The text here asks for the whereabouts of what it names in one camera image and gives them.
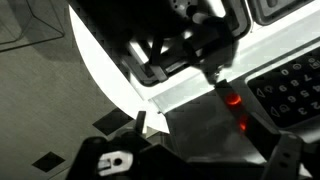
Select white round plate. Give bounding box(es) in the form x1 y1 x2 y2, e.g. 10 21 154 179
68 4 171 134

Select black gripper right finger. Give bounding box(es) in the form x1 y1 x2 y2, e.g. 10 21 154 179
261 134 313 180

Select red lit button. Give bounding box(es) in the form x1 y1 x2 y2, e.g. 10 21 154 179
224 92 243 107

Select clear plastic box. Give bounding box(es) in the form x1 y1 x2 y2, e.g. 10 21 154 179
0 0 66 53

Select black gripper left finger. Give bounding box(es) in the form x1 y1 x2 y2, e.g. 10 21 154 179
66 111 153 180

